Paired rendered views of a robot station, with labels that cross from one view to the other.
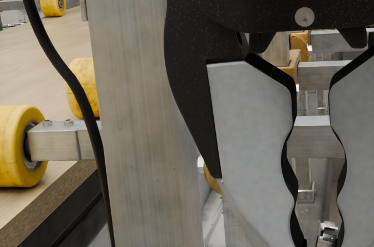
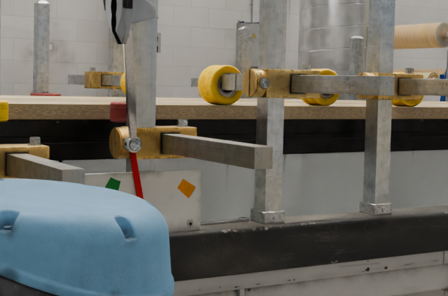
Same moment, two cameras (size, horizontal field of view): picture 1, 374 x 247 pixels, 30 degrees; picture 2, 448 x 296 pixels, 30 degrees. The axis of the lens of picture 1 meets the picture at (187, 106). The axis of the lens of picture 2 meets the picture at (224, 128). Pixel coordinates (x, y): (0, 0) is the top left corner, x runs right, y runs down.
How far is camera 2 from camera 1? 1.17 m
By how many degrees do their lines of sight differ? 45
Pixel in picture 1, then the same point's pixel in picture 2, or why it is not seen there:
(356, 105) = not seen: outside the picture
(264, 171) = (109, 8)
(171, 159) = (137, 25)
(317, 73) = (407, 83)
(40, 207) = (219, 111)
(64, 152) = (231, 85)
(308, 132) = (301, 79)
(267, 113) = not seen: outside the picture
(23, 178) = (215, 97)
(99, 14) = not seen: outside the picture
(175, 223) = (135, 45)
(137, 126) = not seen: hidden behind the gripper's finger
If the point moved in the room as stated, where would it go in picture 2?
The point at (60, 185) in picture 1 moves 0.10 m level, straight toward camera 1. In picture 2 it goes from (240, 110) to (212, 111)
